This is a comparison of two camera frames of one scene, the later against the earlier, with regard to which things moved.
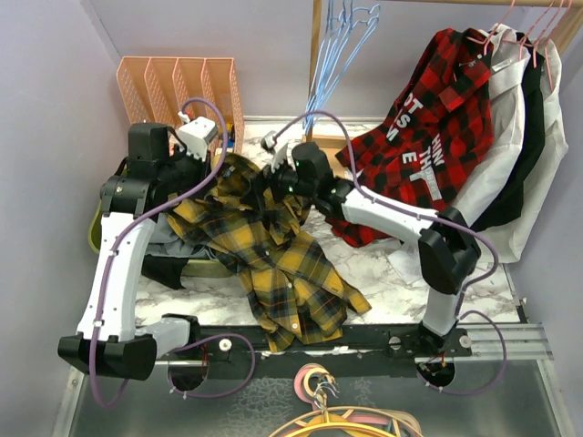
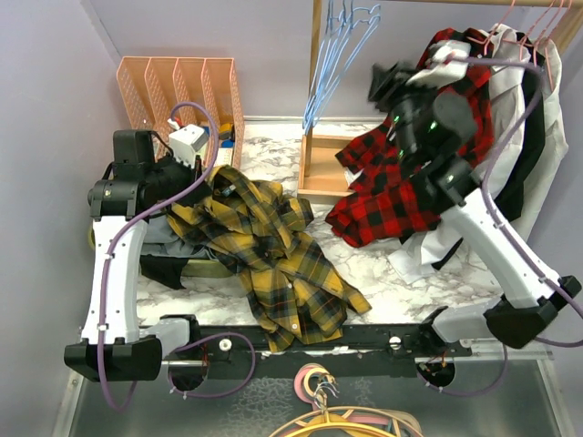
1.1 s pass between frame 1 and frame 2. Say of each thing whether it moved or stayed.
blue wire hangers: stayed
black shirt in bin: stayed
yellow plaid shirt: stayed
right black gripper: moved
